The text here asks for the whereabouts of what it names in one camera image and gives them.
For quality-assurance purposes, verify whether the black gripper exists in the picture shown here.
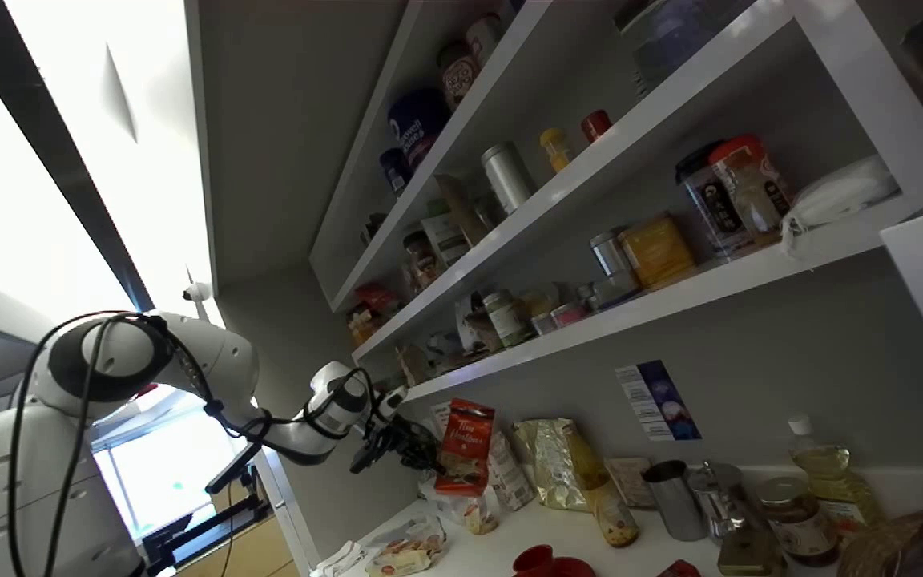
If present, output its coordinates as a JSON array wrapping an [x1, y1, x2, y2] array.
[[375, 410, 448, 478]]

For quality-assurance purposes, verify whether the red Tim Hortons bag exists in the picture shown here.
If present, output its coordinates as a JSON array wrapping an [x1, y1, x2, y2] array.
[[433, 398, 500, 500]]

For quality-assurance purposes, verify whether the white shelf pouch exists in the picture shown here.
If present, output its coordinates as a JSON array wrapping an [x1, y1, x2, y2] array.
[[448, 292, 503, 363]]

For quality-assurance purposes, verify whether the red shelf bag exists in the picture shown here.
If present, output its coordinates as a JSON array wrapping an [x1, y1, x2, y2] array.
[[343, 279, 402, 347]]

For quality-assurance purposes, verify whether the gold foil bag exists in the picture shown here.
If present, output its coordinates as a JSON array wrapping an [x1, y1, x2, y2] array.
[[510, 412, 609, 515]]

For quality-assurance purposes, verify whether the white cloth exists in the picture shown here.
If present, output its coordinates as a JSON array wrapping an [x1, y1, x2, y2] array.
[[309, 534, 372, 577]]

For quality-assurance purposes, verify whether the white green tin can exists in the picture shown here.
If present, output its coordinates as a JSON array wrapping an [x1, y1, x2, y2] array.
[[480, 288, 535, 351]]

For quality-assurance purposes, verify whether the red round plate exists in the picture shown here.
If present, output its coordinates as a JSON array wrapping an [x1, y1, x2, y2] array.
[[510, 542, 598, 577]]

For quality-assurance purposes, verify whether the pink flat can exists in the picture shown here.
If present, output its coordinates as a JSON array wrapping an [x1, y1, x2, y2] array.
[[529, 299, 594, 336]]

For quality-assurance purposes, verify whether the dark glass jar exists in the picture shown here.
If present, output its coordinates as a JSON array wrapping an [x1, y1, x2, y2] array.
[[402, 226, 444, 292]]

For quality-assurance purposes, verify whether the yellowish jar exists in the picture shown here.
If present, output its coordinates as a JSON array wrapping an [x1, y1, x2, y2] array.
[[588, 478, 643, 552]]

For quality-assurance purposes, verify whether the beige box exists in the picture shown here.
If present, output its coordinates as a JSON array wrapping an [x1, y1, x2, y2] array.
[[604, 455, 658, 514]]

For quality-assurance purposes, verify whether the white labelled can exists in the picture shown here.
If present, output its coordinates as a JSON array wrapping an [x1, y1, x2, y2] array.
[[416, 209, 471, 270]]

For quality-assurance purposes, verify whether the blue white carton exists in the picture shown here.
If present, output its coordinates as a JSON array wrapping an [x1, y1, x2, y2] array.
[[613, 355, 704, 446]]

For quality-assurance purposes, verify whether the tan cardboard box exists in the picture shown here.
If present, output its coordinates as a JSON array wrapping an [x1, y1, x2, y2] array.
[[436, 174, 497, 251]]

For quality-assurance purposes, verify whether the metal cup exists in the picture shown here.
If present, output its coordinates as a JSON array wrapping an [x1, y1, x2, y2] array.
[[641, 457, 711, 544]]

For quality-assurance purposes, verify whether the silver tin can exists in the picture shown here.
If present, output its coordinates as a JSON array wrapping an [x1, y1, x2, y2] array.
[[588, 232, 641, 307]]

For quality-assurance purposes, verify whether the dark blue container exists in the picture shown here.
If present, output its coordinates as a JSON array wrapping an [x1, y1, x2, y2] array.
[[375, 145, 416, 194]]

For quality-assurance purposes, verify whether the tall silver can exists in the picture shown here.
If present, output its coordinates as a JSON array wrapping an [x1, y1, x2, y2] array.
[[479, 138, 537, 218]]

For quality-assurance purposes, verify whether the clear glass container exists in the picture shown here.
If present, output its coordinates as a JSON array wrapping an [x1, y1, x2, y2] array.
[[690, 457, 755, 539]]

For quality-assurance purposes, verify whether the yellow packet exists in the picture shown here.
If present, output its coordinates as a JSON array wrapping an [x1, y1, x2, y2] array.
[[616, 216, 701, 292]]

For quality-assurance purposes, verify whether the yellow small container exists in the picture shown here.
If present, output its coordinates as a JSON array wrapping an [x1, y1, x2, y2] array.
[[535, 126, 577, 176]]

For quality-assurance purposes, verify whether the blue large bag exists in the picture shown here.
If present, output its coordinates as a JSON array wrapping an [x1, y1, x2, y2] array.
[[384, 82, 454, 171]]

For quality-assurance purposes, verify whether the small brown bag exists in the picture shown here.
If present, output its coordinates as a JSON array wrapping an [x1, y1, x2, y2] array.
[[716, 508, 792, 577]]

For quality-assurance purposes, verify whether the red small container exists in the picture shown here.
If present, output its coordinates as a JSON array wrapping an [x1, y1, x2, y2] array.
[[581, 104, 617, 145]]

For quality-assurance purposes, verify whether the black labelled jar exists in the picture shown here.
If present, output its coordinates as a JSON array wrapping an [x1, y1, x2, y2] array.
[[672, 141, 750, 265]]

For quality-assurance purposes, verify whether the brown spread jar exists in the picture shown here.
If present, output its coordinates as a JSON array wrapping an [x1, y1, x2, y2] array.
[[760, 478, 846, 568]]

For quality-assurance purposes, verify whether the yellow cooking oil bottle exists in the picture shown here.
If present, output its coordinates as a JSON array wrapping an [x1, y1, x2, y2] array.
[[784, 410, 887, 530]]

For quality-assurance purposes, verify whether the pale jar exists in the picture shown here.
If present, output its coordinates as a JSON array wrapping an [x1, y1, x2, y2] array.
[[465, 8, 514, 67]]

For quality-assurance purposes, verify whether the clear jar red lid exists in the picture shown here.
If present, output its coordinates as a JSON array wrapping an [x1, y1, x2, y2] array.
[[704, 132, 797, 241]]

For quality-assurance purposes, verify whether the empty wicker basket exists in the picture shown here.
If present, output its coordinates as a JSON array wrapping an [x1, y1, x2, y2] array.
[[836, 508, 923, 577]]

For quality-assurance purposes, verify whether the white plastic bundle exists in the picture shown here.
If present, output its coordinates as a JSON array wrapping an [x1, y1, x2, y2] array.
[[778, 155, 905, 241]]

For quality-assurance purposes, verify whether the large grey pot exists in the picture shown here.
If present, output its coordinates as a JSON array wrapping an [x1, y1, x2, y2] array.
[[616, 0, 760, 90]]

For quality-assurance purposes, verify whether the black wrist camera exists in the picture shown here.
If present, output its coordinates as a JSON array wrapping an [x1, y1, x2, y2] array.
[[348, 431, 390, 478]]

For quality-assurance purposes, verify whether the white camera on stand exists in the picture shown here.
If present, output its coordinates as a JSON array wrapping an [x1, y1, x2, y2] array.
[[178, 270, 217, 323]]

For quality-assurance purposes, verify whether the white wall shelf unit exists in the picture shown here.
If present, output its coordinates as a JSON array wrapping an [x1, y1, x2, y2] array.
[[306, 0, 923, 410]]

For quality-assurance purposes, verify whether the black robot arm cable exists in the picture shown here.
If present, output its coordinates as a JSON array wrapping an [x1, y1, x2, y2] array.
[[2, 304, 379, 577]]

